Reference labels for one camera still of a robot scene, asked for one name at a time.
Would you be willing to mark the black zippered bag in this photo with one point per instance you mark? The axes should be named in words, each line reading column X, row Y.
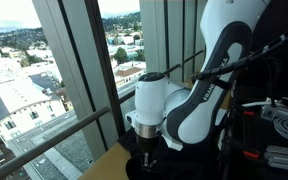
column 184, row 163

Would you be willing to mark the long aluminium extrusion rail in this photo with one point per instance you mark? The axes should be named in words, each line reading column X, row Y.
column 284, row 158

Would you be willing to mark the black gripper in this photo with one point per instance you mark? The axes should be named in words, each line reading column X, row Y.
column 148, row 144

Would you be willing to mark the grey steel handrail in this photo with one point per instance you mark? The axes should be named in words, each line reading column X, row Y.
column 50, row 141

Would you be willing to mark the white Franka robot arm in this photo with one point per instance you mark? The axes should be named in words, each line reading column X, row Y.
column 154, row 100

